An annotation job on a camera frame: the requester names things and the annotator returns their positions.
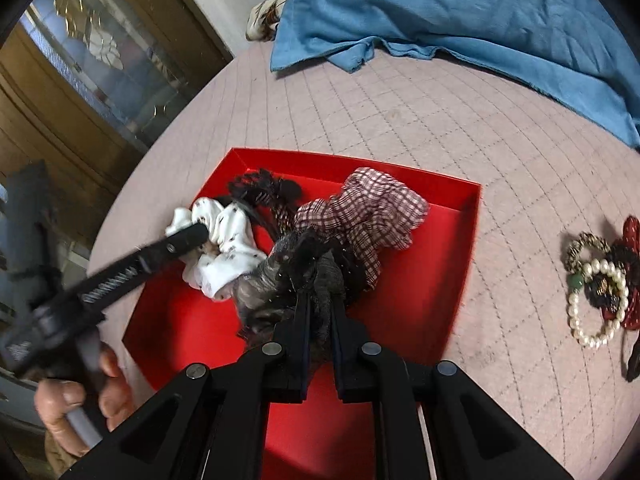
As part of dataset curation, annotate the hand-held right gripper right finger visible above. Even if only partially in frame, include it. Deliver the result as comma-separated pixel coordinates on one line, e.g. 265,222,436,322
330,302,576,480

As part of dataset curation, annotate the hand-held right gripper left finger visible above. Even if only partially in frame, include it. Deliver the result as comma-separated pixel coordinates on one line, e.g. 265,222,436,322
59,292,313,480

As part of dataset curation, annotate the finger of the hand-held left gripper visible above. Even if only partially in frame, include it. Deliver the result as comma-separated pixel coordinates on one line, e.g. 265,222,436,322
80,222,210,307

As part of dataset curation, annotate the white dotted scrunchie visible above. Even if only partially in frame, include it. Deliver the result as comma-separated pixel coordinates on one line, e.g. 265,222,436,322
165,197,268,303

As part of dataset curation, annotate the grey scrunchie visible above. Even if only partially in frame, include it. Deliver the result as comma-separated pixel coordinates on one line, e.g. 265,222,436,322
235,227,368,376

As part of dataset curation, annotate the red tray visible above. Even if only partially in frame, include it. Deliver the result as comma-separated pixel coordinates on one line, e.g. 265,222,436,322
122,147,483,480

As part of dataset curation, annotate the gold bead bracelet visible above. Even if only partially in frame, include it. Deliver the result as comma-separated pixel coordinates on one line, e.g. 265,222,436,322
565,232,613,273

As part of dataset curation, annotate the pearl bracelet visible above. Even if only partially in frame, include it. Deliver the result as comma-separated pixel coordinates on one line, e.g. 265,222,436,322
567,258,630,348

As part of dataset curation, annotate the red polka dot scrunchie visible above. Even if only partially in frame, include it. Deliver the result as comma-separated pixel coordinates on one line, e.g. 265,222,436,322
600,215,640,331

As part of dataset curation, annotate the person's left hand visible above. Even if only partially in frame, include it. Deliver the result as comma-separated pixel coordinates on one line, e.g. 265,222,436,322
34,342,135,458

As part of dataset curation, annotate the plaid scrunchie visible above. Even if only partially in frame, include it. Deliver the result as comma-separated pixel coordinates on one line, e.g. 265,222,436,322
292,166,431,291

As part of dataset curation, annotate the wooden door with glass panel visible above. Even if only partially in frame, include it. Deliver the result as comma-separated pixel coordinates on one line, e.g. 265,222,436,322
0,0,236,266

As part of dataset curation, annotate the floral cloth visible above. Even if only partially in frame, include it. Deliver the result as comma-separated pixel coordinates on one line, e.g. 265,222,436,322
246,0,313,43

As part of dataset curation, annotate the blue blanket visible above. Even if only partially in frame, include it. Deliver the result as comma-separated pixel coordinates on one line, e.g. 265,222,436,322
270,0,640,148

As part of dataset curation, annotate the black lace hair tie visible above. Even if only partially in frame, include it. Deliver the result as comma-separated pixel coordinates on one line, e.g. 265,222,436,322
227,169,303,236

